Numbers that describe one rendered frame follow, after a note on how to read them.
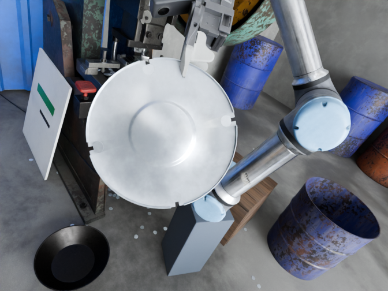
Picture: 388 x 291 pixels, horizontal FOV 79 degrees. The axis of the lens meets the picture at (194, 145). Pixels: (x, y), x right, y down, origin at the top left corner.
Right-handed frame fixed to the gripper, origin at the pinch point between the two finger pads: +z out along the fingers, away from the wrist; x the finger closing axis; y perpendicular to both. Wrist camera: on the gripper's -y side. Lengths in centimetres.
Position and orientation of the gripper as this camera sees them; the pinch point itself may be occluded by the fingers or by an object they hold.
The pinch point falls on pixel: (180, 71)
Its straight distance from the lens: 47.2
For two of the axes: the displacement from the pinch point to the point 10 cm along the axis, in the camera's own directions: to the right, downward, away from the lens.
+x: -2.3, 1.3, 9.6
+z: -2.1, 9.6, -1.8
